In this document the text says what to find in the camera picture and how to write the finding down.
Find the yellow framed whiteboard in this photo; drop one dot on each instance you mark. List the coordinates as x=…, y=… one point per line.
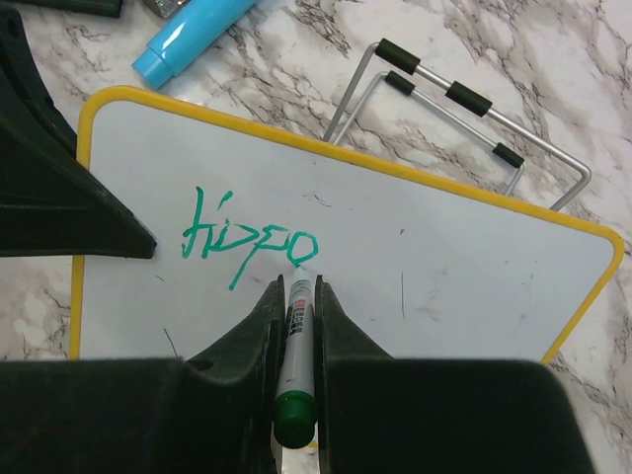
x=426, y=266

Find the black white chessboard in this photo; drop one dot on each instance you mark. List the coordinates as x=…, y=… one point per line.
x=101, y=8

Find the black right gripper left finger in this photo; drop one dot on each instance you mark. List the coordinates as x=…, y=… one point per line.
x=211, y=413

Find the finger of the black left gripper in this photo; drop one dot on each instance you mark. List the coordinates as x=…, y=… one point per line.
x=51, y=205

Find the green whiteboard marker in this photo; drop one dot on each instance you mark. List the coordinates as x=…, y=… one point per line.
x=295, y=411

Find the blue toy microphone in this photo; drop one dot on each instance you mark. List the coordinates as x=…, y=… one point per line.
x=185, y=37

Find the metal wire whiteboard stand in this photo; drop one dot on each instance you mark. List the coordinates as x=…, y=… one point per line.
x=406, y=65

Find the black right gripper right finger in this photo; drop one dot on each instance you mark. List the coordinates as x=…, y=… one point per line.
x=382, y=414

